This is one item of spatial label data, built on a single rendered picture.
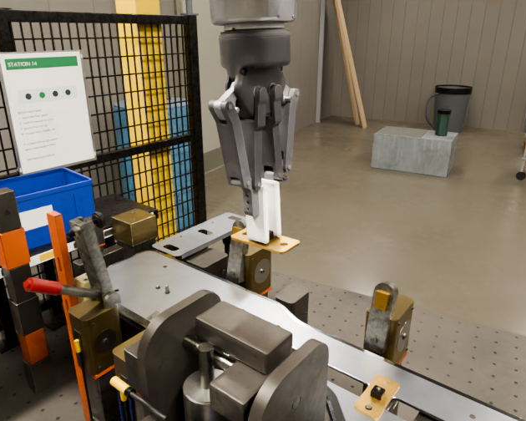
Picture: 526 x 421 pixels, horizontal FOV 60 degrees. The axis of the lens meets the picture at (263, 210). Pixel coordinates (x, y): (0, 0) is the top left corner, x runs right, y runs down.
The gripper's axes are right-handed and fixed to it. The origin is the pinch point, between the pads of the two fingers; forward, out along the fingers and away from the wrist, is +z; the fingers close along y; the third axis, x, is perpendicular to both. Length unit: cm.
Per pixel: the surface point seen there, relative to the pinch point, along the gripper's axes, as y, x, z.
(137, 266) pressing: 14, 50, 28
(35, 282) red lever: -14.4, 34.0, 13.9
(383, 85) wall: 734, 328, 62
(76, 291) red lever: -8.3, 34.4, 18.5
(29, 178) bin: 9, 86, 11
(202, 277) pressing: 19.6, 34.8, 28.8
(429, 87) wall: 749, 252, 65
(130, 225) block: 20, 59, 22
